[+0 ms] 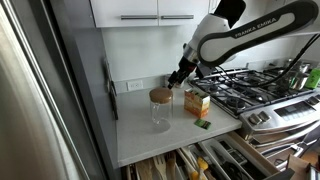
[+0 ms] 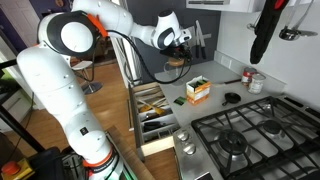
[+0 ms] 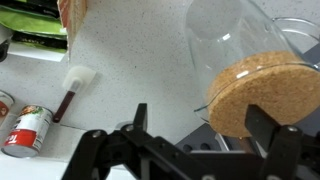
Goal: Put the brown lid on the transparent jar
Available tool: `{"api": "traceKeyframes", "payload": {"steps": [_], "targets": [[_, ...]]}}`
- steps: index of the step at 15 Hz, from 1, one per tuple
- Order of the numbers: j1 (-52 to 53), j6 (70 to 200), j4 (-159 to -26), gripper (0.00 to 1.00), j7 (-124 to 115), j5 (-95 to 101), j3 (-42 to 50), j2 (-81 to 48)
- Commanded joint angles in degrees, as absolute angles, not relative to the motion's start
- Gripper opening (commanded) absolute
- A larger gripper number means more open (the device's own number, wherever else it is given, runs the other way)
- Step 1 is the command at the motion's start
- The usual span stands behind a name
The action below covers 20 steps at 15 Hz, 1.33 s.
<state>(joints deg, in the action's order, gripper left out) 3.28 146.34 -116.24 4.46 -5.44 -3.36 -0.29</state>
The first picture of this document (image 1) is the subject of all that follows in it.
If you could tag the stainless steel fridge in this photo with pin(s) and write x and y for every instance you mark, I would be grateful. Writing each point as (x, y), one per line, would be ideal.
(30, 100)

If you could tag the white upper cabinet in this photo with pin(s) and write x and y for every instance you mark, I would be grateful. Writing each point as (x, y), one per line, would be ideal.
(150, 13)

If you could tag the black kitchen utensils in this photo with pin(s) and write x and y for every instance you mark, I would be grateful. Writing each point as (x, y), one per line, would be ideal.
(233, 166)

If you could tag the brown cork lid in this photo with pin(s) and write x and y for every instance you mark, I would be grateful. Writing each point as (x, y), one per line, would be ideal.
(161, 95)

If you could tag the stainless gas stove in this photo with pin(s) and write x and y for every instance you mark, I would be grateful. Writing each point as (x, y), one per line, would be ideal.
(280, 110)

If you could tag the magnetic knife strip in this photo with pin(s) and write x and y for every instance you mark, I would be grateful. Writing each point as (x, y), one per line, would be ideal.
(106, 73)

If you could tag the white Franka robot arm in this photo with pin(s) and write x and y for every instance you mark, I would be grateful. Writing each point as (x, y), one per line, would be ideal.
(253, 33)

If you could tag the clear glass pitcher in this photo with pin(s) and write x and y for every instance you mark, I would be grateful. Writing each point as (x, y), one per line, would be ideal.
(161, 115)

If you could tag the small green packet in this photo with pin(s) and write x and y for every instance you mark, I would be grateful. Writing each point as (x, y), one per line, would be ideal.
(202, 124)

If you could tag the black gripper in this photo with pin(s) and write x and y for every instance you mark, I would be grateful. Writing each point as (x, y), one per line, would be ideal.
(187, 66)

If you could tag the plain wooden spatula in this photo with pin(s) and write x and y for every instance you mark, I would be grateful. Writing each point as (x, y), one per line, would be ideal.
(171, 165)

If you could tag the steel pot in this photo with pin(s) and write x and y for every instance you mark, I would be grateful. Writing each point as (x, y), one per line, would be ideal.
(296, 76)

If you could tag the orange white cardboard box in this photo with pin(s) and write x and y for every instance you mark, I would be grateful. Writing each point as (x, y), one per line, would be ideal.
(196, 103)

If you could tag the silver stove knob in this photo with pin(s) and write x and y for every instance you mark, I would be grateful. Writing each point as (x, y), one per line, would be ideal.
(264, 116)

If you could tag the yellow smiley spatula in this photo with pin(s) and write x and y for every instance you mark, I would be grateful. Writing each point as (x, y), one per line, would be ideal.
(202, 165)

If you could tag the open utensil drawer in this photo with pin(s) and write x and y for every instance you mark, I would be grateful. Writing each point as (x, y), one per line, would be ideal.
(233, 146)

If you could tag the green plastic container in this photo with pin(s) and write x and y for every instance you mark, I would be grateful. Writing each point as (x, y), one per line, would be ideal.
(313, 78)

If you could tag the white wall outlet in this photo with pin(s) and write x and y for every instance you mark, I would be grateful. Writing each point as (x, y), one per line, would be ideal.
(134, 85)

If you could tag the slotted wooden spatula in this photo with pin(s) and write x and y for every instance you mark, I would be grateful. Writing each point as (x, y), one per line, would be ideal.
(160, 165)

